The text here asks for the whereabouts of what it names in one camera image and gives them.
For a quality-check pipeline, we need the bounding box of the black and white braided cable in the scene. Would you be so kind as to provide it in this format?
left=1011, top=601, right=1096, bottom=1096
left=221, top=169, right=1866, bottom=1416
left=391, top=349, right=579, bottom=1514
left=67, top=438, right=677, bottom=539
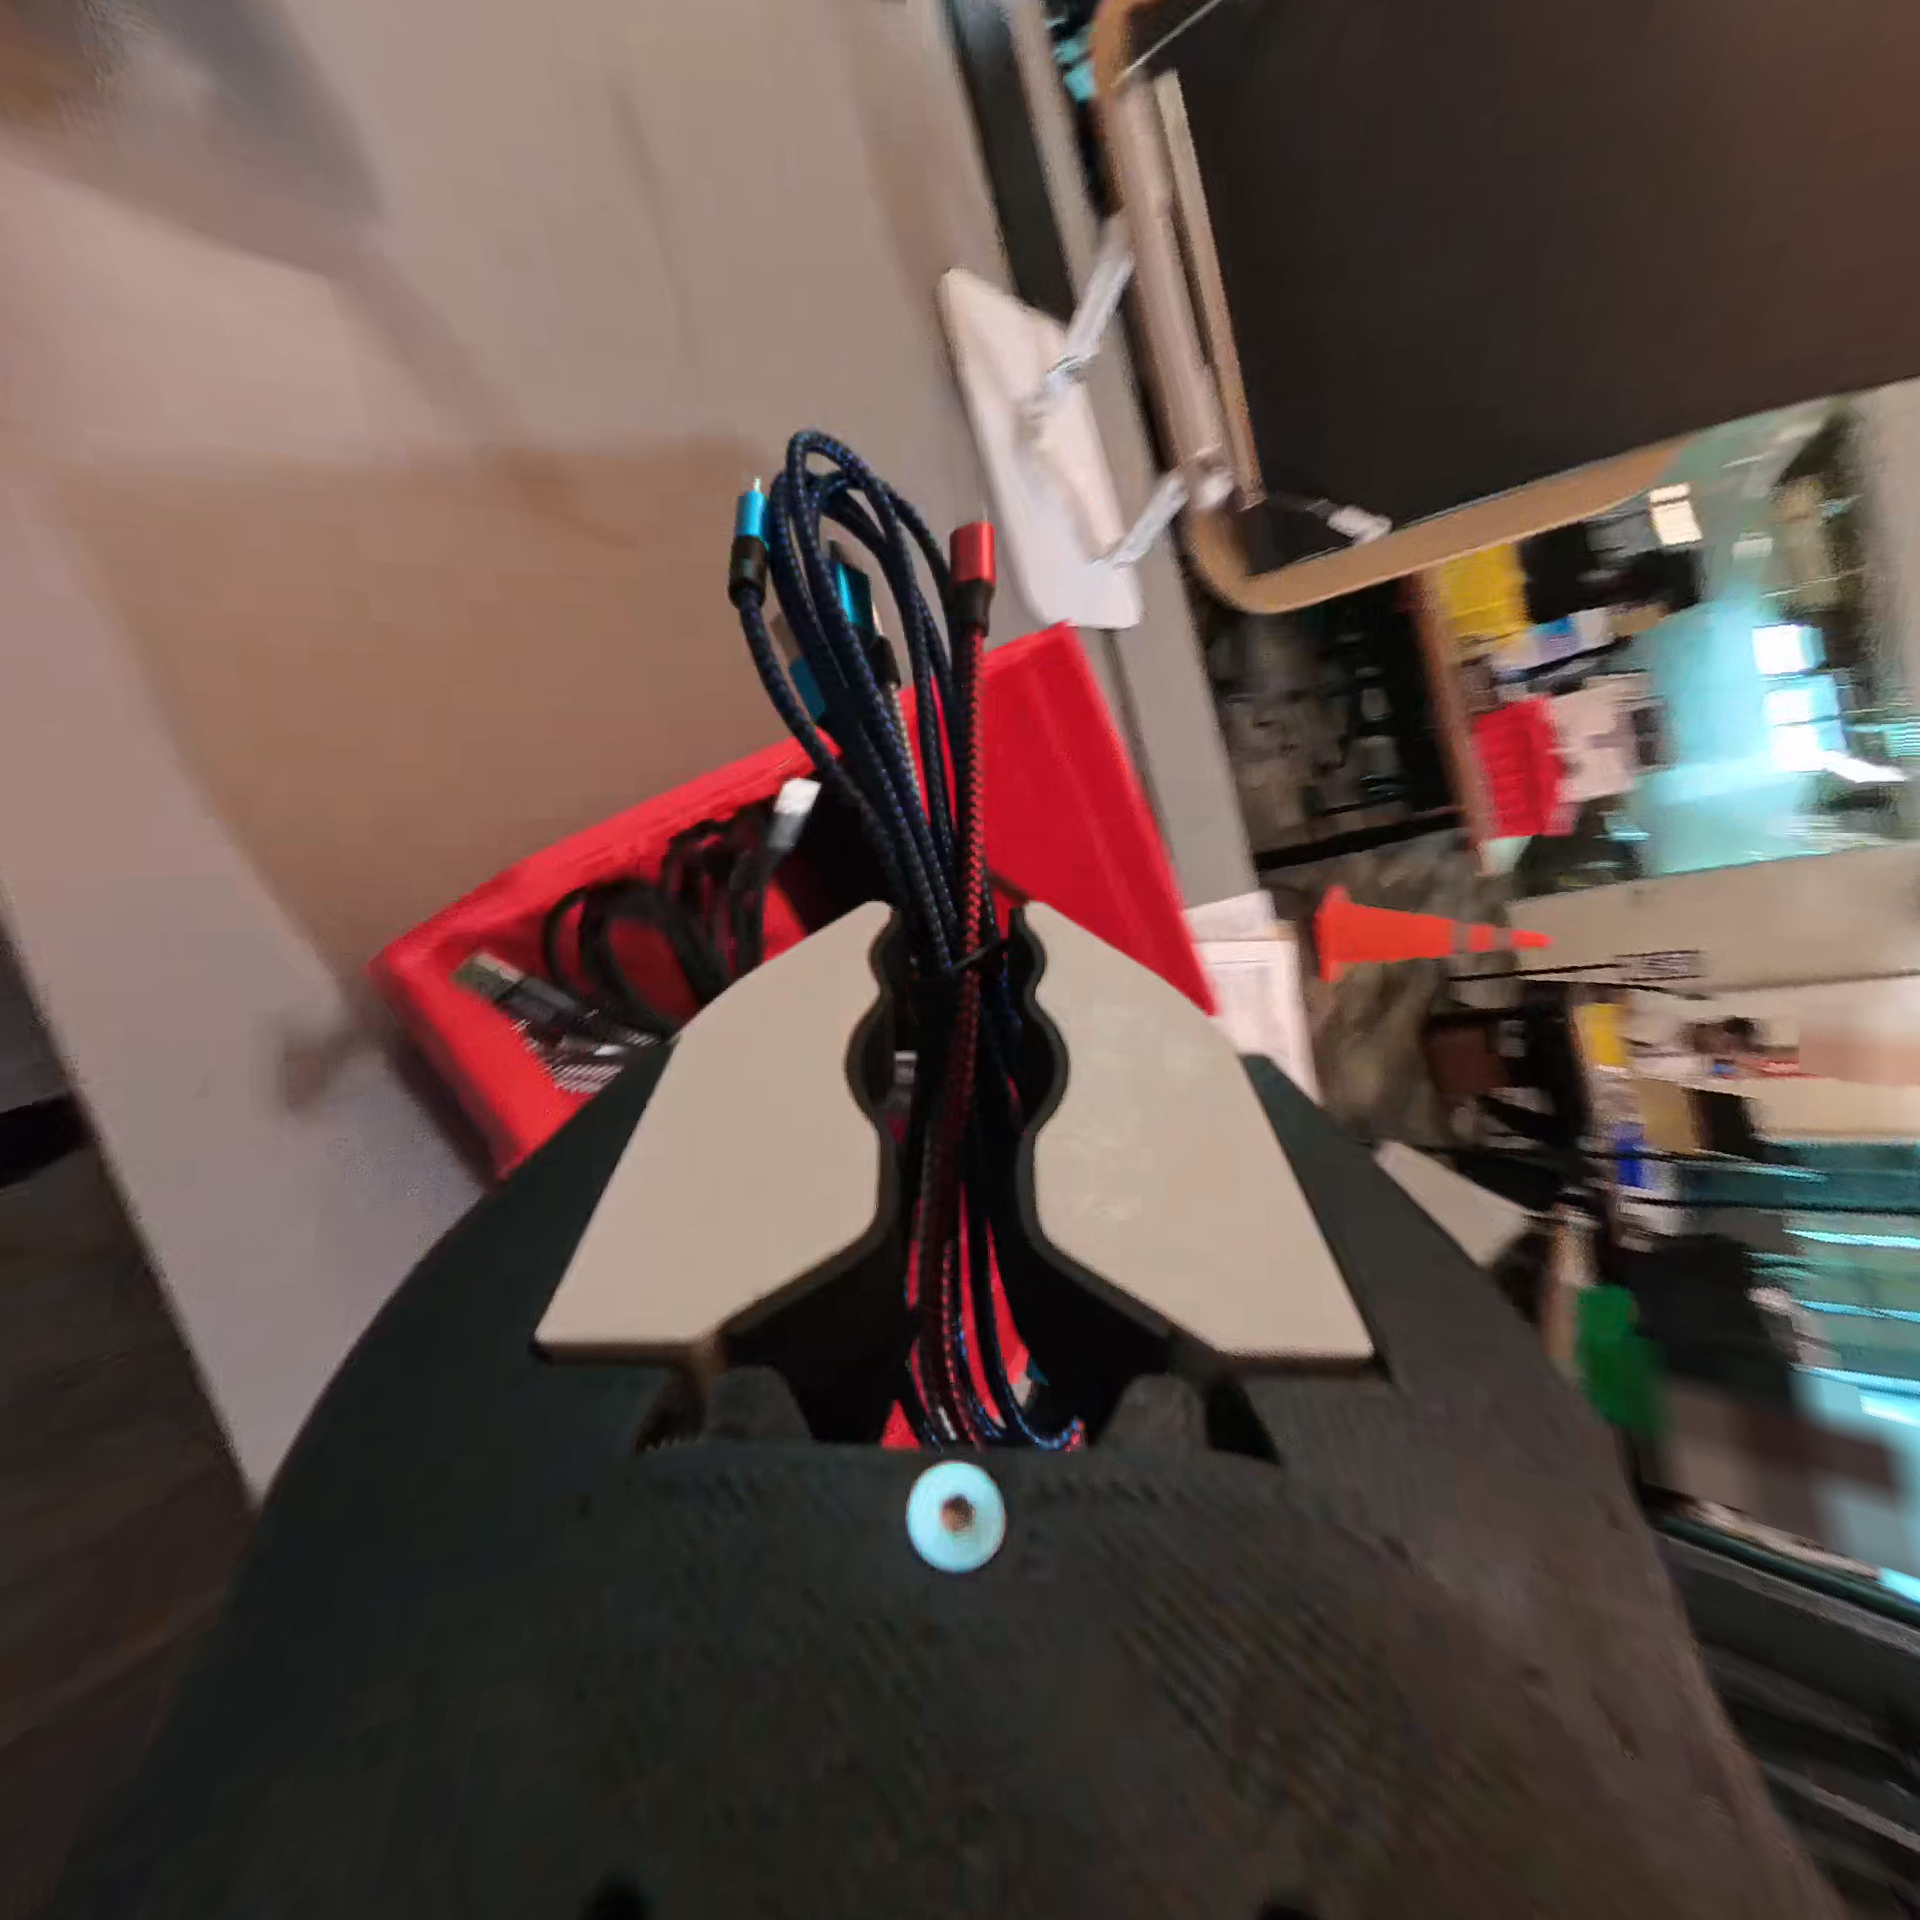
left=451, top=950, right=669, bottom=1097

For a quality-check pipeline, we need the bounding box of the white rectangular pad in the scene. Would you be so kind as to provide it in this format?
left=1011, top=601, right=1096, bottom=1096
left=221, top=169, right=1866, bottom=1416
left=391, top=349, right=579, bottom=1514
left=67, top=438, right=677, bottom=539
left=936, top=267, right=1144, bottom=634

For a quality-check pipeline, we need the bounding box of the dark panel with wooden frame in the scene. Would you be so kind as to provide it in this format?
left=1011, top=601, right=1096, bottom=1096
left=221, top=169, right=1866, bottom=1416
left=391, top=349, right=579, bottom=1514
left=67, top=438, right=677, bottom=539
left=1087, top=0, right=1920, bottom=618

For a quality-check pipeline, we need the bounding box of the black coiled cable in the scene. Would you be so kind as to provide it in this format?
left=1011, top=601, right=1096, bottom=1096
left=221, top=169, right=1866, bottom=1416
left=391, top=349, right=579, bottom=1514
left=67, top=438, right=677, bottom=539
left=543, top=778, right=826, bottom=1038

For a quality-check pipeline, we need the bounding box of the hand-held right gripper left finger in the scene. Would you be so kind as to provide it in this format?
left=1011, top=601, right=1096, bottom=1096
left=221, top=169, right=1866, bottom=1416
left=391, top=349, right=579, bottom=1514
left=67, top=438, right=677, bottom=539
left=532, top=901, right=903, bottom=1373

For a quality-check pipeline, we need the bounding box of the orange cone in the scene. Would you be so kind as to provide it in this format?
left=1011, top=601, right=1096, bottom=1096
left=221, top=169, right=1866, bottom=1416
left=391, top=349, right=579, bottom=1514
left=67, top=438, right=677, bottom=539
left=1312, top=885, right=1555, bottom=985

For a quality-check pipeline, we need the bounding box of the grey desk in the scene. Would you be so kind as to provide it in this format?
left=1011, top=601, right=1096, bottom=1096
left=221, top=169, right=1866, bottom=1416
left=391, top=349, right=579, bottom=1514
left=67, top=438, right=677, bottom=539
left=0, top=0, right=1261, bottom=1502

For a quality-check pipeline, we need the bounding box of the small red crate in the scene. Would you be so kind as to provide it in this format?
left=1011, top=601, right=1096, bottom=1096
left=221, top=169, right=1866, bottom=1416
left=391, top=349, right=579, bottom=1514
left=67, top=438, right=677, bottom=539
left=1476, top=698, right=1568, bottom=842

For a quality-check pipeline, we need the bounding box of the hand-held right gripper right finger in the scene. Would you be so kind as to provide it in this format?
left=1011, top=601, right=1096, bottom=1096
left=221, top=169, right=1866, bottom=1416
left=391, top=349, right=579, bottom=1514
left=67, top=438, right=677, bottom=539
left=1005, top=901, right=1379, bottom=1378

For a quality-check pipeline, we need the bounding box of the red plastic bin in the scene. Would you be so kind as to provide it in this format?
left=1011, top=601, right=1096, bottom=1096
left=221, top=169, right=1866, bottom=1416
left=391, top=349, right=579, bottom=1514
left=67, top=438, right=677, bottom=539
left=368, top=621, right=1221, bottom=1187

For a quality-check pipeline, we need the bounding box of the white paper sheet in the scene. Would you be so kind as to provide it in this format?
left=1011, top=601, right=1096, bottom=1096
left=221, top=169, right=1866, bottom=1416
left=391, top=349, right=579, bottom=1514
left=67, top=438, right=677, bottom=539
left=1191, top=891, right=1322, bottom=1097

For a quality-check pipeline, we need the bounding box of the green object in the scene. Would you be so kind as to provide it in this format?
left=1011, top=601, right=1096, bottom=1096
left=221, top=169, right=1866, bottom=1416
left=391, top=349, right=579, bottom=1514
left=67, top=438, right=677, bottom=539
left=1574, top=1282, right=1667, bottom=1426

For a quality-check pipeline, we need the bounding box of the blue and red braided cable bundle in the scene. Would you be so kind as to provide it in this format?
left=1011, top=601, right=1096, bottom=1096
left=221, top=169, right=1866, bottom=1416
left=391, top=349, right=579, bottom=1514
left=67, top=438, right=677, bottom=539
left=726, top=427, right=1087, bottom=1457

